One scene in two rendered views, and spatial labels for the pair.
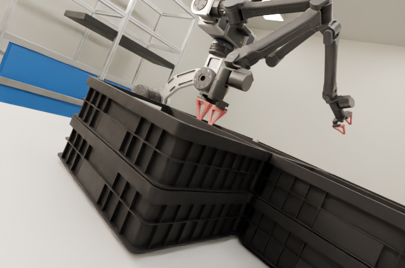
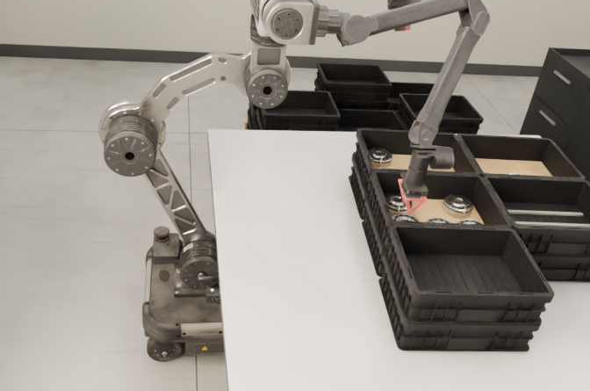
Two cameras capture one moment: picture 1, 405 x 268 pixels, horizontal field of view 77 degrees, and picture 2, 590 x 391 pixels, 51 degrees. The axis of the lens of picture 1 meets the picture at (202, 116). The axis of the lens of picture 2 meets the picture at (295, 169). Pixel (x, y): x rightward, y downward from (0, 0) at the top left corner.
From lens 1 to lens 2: 183 cm
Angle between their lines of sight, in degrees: 57
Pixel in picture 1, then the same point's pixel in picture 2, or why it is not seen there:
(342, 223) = (563, 244)
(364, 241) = (573, 247)
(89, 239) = (514, 365)
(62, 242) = (520, 376)
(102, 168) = (476, 334)
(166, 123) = (541, 300)
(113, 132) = (483, 316)
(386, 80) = not seen: outside the picture
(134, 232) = (524, 343)
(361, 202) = (573, 233)
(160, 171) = (536, 316)
